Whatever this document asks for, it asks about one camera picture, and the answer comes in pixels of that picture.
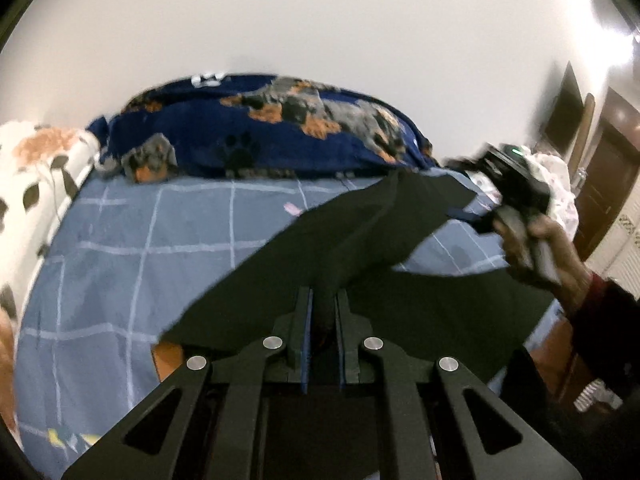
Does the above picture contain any right hand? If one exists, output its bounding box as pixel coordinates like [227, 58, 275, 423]
[494, 214, 593, 314]

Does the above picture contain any dark wooden door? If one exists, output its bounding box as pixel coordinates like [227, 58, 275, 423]
[574, 88, 639, 260]

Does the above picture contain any white patterned cloth pile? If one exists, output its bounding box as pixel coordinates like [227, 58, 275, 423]
[525, 148, 579, 240]

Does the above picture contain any white floral quilt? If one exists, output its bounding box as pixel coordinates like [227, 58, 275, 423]
[0, 120, 100, 440]

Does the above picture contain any black pants orange lining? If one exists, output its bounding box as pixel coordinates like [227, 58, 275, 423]
[163, 172, 552, 382]

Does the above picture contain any brown wooden bed frame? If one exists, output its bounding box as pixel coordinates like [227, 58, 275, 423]
[529, 318, 577, 403]

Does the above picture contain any blue grid bed sheet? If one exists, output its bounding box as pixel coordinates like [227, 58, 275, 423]
[13, 167, 561, 480]

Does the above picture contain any dark red sleeve forearm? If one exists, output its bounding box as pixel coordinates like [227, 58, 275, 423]
[568, 274, 639, 402]

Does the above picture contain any black wall television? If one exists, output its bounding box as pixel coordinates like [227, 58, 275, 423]
[541, 63, 585, 156]

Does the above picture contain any navy dog print blanket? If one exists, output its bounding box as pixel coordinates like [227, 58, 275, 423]
[88, 74, 436, 182]

